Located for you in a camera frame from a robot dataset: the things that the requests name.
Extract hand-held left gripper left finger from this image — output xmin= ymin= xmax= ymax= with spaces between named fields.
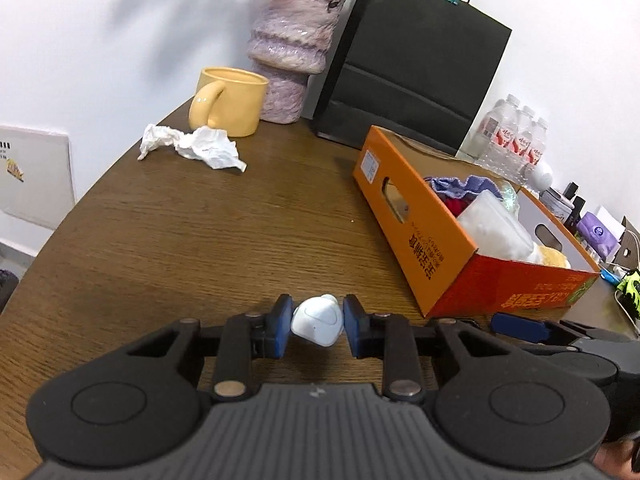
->
xmin=125 ymin=294 xmax=296 ymax=403

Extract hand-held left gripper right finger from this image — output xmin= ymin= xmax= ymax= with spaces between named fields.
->
xmin=342 ymin=294 xmax=516 ymax=406

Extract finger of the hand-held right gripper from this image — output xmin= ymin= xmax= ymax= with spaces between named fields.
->
xmin=490 ymin=312 xmax=576 ymax=345

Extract white earbud case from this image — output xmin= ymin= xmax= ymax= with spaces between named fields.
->
xmin=291 ymin=294 xmax=345 ymax=347

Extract white and yellow plush toy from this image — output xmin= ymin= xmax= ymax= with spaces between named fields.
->
xmin=530 ymin=242 xmax=571 ymax=268

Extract translucent plastic container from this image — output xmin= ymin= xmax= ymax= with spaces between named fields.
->
xmin=456 ymin=189 xmax=543 ymax=263

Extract orange cardboard box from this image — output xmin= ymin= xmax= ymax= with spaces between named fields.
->
xmin=351 ymin=125 xmax=601 ymax=319

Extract iridescent plastic wrap ball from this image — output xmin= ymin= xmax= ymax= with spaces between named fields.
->
xmin=492 ymin=180 xmax=521 ymax=211

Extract purple cloth pouch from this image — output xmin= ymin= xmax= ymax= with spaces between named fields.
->
xmin=424 ymin=175 xmax=506 ymax=206

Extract green and black object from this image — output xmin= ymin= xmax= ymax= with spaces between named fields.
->
xmin=616 ymin=270 xmax=640 ymax=318

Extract purple packet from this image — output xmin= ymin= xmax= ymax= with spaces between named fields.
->
xmin=575 ymin=212 xmax=623 ymax=261

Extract black bottle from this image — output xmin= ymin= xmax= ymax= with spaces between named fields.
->
xmin=564 ymin=182 xmax=586 ymax=221

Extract clear water bottle red label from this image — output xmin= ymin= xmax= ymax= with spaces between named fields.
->
xmin=505 ymin=105 xmax=536 ymax=171
xmin=472 ymin=94 xmax=521 ymax=161
xmin=520 ymin=117 xmax=550 ymax=176

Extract crumpled white tissue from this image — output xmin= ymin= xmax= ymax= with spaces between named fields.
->
xmin=137 ymin=123 xmax=248 ymax=173

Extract yellow mug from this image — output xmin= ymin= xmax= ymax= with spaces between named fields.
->
xmin=188 ymin=66 xmax=271 ymax=138

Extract black paper bag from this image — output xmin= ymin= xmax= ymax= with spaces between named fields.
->
xmin=311 ymin=0 xmax=513 ymax=157

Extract purple ceramic vase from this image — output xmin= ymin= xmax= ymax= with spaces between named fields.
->
xmin=247 ymin=0 xmax=347 ymax=124

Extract white panel with sticker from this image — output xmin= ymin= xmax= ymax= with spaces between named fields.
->
xmin=0 ymin=125 xmax=76 ymax=231

